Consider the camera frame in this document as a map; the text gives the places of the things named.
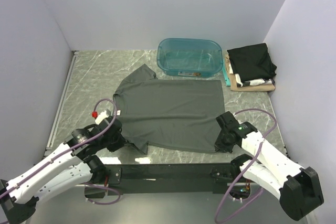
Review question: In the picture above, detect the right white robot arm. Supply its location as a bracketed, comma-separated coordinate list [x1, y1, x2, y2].
[215, 111, 324, 221]

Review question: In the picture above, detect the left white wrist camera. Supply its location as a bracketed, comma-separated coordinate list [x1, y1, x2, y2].
[91, 109, 111, 125]

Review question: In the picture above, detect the white patterned folded t shirt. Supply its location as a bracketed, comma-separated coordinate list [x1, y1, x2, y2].
[233, 74, 275, 88]

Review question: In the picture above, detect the aluminium frame rail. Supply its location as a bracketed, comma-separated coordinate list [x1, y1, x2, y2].
[15, 50, 79, 224]

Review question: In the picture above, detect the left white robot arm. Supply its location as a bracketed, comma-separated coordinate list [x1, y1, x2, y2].
[1, 116, 127, 223]

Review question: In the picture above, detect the teal plastic basin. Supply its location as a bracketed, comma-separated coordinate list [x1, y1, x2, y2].
[156, 38, 224, 78]

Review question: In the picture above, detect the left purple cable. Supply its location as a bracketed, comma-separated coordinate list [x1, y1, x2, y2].
[0, 98, 127, 206]

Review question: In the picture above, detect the black folded t shirt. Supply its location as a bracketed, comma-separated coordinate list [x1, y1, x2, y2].
[227, 43, 277, 82]

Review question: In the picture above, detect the black base beam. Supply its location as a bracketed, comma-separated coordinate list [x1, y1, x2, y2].
[90, 163, 240, 194]

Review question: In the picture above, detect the grey t shirt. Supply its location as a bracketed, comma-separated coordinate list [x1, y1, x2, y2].
[113, 64, 225, 153]

